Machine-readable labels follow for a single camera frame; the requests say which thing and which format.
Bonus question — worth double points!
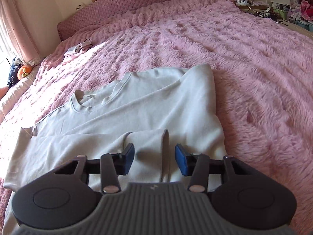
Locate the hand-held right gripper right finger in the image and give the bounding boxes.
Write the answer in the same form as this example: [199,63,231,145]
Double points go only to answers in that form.
[174,144,260,193]

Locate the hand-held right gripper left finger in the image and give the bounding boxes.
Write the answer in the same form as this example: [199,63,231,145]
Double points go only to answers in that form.
[52,144,136,194]

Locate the white sweatshirt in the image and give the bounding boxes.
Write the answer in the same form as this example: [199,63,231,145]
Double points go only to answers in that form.
[4,64,228,235]

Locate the pile of clothes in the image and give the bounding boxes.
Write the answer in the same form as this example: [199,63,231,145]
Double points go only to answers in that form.
[266,0,313,30]

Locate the pink fluffy blanket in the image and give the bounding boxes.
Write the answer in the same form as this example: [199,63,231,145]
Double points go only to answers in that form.
[0,0,313,235]

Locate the white bed sheet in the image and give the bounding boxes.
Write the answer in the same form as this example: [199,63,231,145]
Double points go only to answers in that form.
[0,64,42,125]

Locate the orange plush toy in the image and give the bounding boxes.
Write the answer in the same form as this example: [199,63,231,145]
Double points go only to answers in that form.
[17,65,33,79]

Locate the dark blue floral pillow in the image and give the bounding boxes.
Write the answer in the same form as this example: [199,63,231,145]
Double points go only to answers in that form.
[6,56,23,90]

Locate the maroon quilted pillow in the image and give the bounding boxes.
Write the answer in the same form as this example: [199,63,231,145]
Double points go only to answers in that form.
[57,0,206,42]

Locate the pink curtain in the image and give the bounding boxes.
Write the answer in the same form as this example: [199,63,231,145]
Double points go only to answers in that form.
[0,0,41,65]

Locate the black cables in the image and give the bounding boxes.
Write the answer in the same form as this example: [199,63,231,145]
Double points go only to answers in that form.
[254,7,286,22]

